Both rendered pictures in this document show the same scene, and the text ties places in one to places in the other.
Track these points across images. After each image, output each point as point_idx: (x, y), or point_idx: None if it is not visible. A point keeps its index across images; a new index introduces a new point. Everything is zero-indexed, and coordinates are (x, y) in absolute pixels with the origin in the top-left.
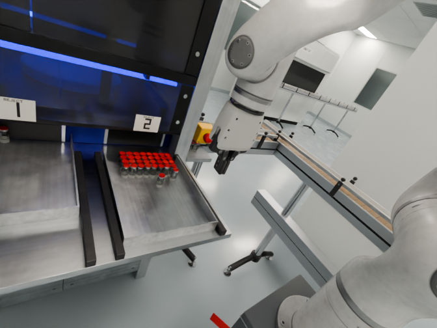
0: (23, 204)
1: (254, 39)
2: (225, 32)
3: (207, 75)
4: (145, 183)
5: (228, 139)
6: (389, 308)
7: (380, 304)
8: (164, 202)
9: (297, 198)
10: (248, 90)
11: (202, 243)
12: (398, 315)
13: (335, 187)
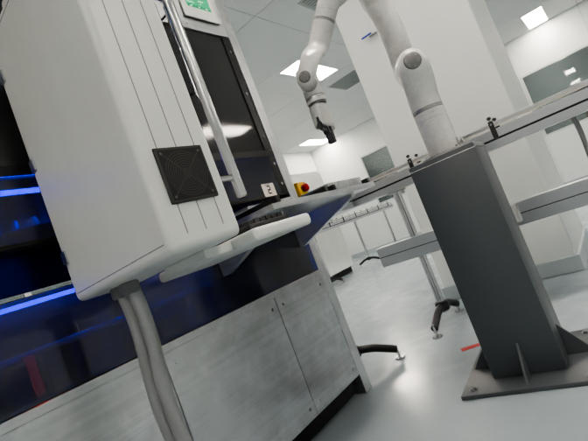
0: None
1: (305, 69)
2: (266, 119)
3: (275, 146)
4: None
5: (324, 117)
6: (424, 94)
7: (423, 97)
8: None
9: (404, 209)
10: (314, 94)
11: (363, 185)
12: (429, 94)
13: (410, 165)
